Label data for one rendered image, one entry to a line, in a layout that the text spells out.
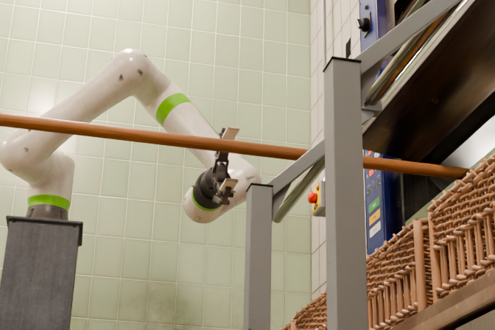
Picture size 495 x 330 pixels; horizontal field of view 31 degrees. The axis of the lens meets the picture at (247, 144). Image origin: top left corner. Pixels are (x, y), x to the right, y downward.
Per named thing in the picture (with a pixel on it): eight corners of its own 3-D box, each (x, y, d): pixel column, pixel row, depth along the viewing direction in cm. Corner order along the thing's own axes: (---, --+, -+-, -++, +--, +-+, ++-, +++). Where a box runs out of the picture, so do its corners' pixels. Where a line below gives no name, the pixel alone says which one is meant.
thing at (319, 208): (331, 218, 317) (331, 191, 321) (340, 208, 308) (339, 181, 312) (311, 216, 315) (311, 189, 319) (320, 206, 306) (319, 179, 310)
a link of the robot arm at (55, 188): (12, 203, 267) (20, 144, 275) (42, 219, 280) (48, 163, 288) (48, 198, 262) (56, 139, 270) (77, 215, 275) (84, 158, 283)
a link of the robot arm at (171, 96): (122, 88, 271) (151, 59, 271) (143, 105, 282) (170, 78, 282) (155, 122, 261) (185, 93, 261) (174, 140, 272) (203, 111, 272)
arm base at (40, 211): (23, 246, 285) (25, 228, 288) (70, 250, 288) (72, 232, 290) (19, 219, 262) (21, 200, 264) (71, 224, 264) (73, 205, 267)
